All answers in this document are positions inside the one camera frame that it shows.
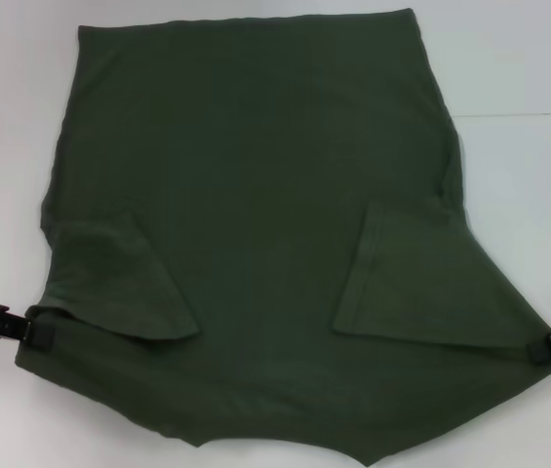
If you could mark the dark green shirt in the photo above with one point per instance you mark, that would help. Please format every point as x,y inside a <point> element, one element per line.
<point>265,219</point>

